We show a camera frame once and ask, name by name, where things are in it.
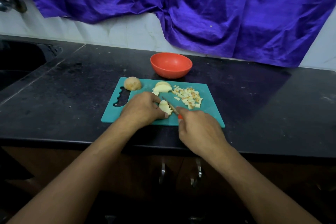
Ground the pile of diced apple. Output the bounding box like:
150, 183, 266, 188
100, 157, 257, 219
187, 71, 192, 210
172, 86, 203, 110

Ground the person's right hand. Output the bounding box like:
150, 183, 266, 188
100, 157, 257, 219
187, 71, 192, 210
176, 108, 232, 159

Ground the metal cabinet handle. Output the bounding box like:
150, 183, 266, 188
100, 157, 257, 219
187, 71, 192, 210
190, 158, 203, 188
159, 161, 167, 185

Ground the orange bowl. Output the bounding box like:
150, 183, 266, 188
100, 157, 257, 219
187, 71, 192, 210
150, 52, 193, 79

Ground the person's right forearm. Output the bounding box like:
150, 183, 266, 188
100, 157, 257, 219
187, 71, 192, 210
210, 143, 321, 224

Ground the red-handled kitchen knife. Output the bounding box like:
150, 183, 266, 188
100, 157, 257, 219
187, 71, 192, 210
160, 95, 184, 122

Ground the purple cloth curtain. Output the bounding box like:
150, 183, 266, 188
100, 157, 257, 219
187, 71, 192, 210
17, 0, 336, 68

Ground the person's left hand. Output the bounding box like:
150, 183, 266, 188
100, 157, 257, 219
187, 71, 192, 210
118, 92, 170, 130

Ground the person's left forearm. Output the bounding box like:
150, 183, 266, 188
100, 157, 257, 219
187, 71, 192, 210
8, 120, 134, 224

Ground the brown potato half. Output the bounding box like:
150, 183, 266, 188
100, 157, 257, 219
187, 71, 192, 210
123, 76, 142, 91

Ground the teal plastic cutting board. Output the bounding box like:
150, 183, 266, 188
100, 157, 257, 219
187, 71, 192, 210
101, 77, 226, 128

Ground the dark kitchen sink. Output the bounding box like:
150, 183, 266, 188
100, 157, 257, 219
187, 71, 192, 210
0, 40, 63, 91

